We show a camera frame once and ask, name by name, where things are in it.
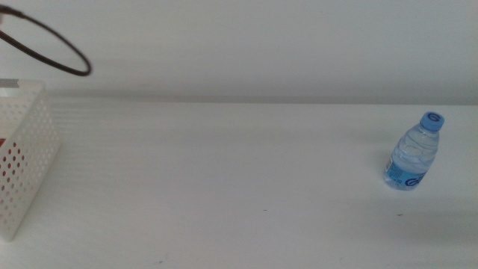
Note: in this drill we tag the clear water bottle blue cap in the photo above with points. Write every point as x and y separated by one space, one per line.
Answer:
412 157

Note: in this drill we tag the white perforated plastic basket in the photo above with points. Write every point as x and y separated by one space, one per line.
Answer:
41 127

